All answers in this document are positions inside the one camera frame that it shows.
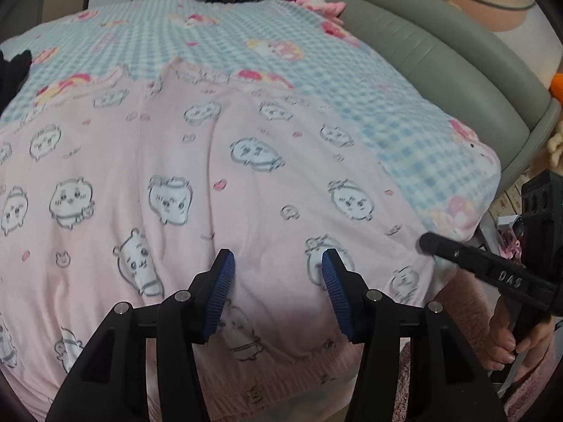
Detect person's right hand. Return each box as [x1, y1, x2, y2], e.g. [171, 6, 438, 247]
[486, 301, 555, 371]

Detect pink plush toy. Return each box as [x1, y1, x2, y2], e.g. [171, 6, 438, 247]
[296, 0, 346, 25]

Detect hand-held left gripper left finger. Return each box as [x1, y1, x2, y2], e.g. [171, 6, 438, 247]
[45, 249, 236, 422]

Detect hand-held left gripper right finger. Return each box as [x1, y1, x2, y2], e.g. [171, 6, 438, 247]
[321, 248, 508, 422]

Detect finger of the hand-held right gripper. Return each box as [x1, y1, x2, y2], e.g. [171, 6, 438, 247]
[419, 233, 555, 316]

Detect pink printed pajama pants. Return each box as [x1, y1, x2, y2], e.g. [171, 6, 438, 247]
[0, 59, 445, 422]

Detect blue checked printed blanket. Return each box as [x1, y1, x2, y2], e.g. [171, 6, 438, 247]
[0, 0, 502, 238]

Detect grey padded headboard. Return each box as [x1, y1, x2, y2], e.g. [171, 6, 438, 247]
[281, 0, 561, 185]

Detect black garment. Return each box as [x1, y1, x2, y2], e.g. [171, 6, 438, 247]
[0, 49, 33, 110]

